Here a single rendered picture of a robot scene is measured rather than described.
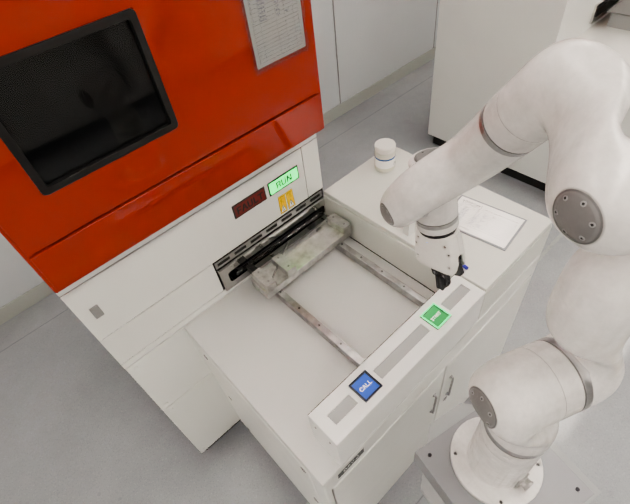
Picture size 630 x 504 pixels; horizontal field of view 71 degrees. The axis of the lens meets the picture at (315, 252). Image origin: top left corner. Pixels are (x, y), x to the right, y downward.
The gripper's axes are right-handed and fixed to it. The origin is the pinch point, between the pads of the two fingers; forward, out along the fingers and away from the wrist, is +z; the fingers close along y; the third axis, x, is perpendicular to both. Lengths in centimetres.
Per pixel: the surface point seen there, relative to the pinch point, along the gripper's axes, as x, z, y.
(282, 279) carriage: -16, 14, -49
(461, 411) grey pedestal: -9.7, 32.3, 9.8
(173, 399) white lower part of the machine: -61, 45, -69
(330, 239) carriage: 6, 13, -50
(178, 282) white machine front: -41, 0, -59
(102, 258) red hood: -54, -24, -49
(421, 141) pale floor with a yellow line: 173, 82, -153
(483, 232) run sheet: 32.2, 12.8, -10.6
